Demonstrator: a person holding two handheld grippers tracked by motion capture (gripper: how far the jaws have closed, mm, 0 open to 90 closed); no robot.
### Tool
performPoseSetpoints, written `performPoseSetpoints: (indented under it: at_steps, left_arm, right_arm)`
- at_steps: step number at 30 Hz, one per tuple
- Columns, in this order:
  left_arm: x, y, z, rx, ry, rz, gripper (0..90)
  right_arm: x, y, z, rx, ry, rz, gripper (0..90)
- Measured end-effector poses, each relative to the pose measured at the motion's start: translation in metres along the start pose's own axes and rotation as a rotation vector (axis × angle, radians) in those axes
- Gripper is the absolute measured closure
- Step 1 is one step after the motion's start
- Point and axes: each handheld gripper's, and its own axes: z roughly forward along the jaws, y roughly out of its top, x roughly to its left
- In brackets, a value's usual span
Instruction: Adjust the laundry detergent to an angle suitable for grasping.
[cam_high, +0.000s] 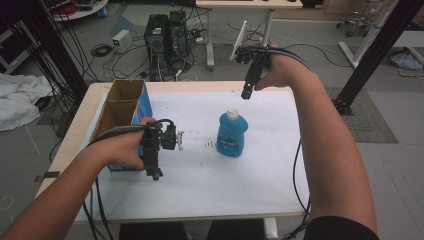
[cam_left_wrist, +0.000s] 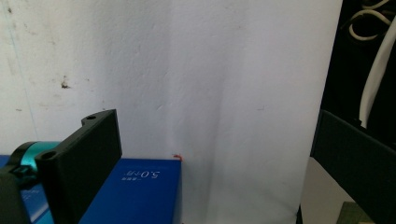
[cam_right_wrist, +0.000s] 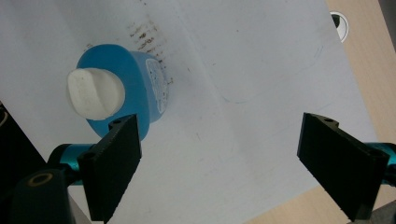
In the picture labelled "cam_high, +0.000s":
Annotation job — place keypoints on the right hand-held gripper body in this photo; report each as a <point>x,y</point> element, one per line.
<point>257,63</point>

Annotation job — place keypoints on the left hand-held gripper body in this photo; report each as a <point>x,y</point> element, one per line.
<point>152,150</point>

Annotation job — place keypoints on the blue bottle with white cap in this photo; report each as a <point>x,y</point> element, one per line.
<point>231,136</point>

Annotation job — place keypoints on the blue cardboard box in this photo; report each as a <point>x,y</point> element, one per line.
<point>120,110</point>

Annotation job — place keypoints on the person's left hand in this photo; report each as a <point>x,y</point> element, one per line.
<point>125,148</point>

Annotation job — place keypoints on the person's right hand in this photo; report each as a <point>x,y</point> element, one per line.
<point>286,71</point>

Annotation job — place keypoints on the white desk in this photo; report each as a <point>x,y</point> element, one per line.
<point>246,4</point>

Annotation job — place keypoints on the person's legs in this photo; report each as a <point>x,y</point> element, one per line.
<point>153,231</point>

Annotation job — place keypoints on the black computer tower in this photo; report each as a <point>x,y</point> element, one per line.
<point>156,36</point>
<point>178,36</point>

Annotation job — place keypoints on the office chair base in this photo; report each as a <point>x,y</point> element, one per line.
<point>356,20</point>

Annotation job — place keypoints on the small white device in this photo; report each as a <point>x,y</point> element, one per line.
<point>121,40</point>

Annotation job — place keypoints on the white stand leg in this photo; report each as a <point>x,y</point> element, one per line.
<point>370,36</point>

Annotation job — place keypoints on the black metal stand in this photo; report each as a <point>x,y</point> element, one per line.
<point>56,50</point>
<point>376,56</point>

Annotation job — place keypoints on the grey floor mat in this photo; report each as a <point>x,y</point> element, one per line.
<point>370,116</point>

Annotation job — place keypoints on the white cloth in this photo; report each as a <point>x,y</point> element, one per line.
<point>18,100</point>

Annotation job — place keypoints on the grey bag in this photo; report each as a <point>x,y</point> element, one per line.
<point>406,61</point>

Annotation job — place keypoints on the round white table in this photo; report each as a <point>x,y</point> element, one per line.
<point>83,11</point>

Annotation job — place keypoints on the black sleeve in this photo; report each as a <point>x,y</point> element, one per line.
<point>340,230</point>

